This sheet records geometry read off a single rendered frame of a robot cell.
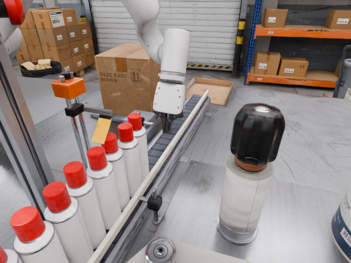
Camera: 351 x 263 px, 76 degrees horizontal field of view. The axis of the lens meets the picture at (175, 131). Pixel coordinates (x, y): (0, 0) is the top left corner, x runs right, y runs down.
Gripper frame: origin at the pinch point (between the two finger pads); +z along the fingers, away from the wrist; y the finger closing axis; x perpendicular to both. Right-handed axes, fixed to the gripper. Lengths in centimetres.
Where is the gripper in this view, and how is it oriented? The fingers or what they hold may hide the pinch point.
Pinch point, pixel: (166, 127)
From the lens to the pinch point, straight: 78.7
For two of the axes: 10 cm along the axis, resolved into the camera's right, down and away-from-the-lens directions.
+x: 3.2, -1.6, 9.3
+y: 9.4, 1.8, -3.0
